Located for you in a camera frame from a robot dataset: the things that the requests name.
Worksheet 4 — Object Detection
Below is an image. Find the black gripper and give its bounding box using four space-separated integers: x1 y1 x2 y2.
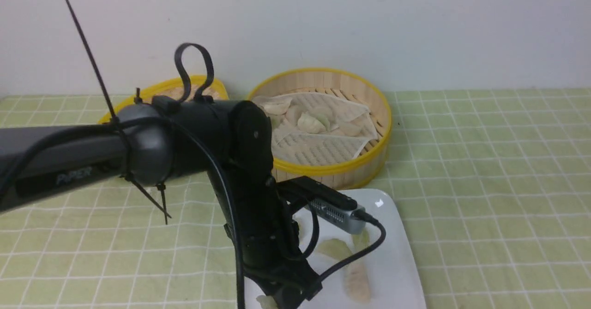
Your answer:
240 249 322 309

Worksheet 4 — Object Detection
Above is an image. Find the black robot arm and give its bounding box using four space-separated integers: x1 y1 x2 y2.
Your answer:
0 100 322 309

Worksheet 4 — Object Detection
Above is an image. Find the green dumpling at plate edge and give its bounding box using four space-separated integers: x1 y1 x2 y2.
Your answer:
256 296 278 309

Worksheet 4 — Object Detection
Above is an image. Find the pale green dumpling on plate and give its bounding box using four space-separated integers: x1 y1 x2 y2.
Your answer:
351 227 371 254
315 239 353 261

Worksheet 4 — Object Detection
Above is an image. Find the white pink dumpling on plate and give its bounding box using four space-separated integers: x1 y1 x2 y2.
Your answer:
344 259 372 303

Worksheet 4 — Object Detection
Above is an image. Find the white square plate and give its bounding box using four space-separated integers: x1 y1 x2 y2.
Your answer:
245 188 426 309

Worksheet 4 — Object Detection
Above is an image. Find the bamboo steamer basket yellow rim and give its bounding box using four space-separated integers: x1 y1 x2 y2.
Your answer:
248 68 392 189

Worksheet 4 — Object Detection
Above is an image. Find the dumpling in steamer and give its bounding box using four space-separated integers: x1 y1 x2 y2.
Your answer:
297 112 326 134
260 97 293 115
309 106 334 131
268 115 285 131

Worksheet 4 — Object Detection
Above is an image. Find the black zip tie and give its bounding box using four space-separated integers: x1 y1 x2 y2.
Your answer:
65 0 171 225

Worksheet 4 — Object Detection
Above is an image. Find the woven bamboo steamer lid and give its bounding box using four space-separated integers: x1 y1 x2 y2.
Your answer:
98 75 229 125

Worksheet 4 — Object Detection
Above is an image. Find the green checked tablecloth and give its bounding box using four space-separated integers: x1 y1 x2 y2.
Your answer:
0 89 591 309

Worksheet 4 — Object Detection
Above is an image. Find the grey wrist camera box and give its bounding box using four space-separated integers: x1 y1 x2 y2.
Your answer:
308 198 366 235

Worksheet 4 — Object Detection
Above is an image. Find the black cable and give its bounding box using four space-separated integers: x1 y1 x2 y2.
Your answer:
277 210 386 282

